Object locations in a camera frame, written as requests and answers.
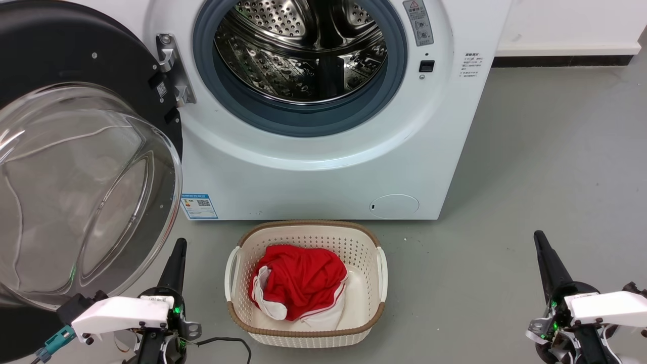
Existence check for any small black text sticker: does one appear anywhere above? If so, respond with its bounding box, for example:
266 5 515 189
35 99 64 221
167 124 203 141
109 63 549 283
459 52 484 79

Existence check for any teal cable connector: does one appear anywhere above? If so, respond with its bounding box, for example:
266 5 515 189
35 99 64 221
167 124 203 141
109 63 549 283
34 325 76 363

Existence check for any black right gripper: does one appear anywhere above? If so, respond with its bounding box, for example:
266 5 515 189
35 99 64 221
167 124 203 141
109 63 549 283
525 231 601 364

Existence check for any round white filter cover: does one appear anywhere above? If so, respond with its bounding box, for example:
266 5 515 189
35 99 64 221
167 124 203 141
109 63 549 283
369 194 420 219

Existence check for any red and white garment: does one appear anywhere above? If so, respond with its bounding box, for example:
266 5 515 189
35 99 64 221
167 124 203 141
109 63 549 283
248 245 349 330

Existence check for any metal door hinge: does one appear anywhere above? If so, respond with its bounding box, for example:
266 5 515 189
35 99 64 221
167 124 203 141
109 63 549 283
156 33 197 107

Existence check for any white wall ledge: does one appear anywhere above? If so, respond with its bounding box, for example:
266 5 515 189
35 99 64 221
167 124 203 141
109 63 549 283
495 44 641 57

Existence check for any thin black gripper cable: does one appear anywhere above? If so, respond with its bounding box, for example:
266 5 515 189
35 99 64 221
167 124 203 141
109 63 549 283
196 337 252 364

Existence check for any black glass washing machine door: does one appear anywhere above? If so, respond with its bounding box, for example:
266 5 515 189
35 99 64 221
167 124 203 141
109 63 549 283
0 0 183 349

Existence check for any blue energy label sticker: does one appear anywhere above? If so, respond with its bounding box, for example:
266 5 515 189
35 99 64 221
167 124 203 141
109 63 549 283
180 193 219 220

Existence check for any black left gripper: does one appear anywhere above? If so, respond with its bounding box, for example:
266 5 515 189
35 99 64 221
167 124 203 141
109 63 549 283
129 238 203 364

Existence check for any cream plastic laundry basket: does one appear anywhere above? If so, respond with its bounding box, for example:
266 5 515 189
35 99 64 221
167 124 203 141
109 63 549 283
224 220 389 348

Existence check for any grey warning label sticker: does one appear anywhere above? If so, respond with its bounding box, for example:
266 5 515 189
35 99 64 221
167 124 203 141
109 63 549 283
403 0 434 47

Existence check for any white front-load washing machine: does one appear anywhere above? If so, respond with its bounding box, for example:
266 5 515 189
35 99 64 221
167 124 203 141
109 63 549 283
81 0 512 221

